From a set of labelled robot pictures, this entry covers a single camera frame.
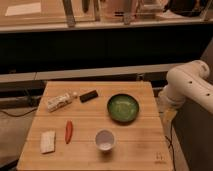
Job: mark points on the green bowl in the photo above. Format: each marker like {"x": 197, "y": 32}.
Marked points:
{"x": 123, "y": 108}

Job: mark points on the black eraser block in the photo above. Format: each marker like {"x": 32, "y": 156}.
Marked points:
{"x": 88, "y": 96}

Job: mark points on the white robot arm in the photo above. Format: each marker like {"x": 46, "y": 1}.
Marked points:
{"x": 188, "y": 81}

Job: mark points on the white cup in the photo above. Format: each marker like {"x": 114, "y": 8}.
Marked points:
{"x": 105, "y": 140}

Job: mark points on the white paper sheet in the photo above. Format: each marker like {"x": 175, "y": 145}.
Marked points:
{"x": 23, "y": 9}

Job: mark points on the white sponge block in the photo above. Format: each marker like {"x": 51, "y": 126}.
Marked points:
{"x": 47, "y": 144}

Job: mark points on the metal frame post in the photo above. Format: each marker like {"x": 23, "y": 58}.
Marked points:
{"x": 67, "y": 4}

